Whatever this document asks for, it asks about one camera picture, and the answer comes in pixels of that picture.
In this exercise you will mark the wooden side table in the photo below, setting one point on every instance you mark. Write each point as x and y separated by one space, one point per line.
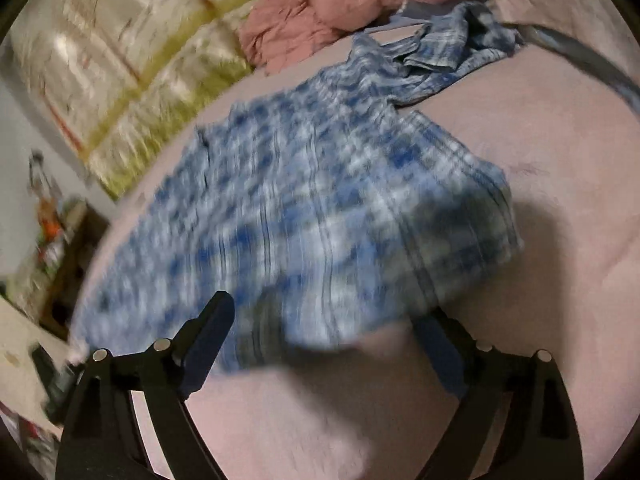
65 270

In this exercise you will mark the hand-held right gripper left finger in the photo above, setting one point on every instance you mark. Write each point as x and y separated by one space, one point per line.
202 355

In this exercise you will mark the pink bed sheet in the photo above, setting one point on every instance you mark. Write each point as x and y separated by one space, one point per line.
560 170

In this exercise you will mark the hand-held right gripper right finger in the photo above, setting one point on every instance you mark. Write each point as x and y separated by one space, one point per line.
442 360

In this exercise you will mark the blue grey cloth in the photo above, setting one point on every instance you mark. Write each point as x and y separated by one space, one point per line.
590 60

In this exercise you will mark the pink quilt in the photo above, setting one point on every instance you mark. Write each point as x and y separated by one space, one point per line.
305 15

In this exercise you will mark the blue plaid shirt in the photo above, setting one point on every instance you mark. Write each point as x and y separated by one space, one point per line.
325 200

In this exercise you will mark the tree print curtain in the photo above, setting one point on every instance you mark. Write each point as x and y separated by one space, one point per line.
125 75

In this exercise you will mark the white cabinet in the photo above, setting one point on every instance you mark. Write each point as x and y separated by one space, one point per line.
20 350

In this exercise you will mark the clutter pile on table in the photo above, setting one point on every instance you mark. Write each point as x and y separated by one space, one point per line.
50 225

